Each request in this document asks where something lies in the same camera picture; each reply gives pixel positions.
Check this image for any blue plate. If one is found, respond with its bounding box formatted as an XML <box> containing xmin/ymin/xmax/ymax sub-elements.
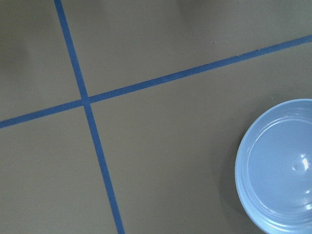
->
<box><xmin>235</xmin><ymin>99</ymin><xmax>312</xmax><ymax>234</ymax></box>

